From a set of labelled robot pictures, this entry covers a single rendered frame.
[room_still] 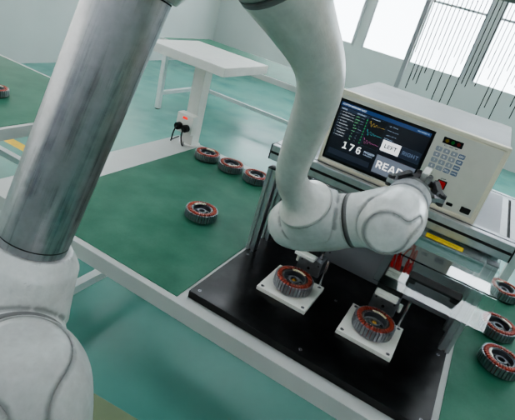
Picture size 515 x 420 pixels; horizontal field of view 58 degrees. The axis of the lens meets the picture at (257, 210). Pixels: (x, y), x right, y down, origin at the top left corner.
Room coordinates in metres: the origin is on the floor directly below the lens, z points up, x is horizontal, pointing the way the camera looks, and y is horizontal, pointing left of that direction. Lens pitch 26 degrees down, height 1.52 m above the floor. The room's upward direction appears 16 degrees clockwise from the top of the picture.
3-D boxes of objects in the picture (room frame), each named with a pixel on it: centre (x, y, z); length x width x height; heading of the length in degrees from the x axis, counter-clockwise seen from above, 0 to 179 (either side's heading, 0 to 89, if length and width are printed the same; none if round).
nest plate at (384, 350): (1.01, -0.38, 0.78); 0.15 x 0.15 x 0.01; 68
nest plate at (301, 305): (1.10, -0.15, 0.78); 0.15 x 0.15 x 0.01; 68
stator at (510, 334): (1.22, -0.81, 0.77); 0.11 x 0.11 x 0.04
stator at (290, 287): (1.10, -0.15, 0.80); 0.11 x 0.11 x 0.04
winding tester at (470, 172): (1.35, -0.40, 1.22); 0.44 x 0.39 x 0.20; 68
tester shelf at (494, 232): (1.35, -0.38, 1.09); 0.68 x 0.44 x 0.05; 68
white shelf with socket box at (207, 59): (1.93, 0.36, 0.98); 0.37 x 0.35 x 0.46; 68
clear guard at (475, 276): (0.99, -0.46, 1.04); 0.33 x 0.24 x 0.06; 158
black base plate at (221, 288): (1.07, -0.27, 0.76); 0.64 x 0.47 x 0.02; 68
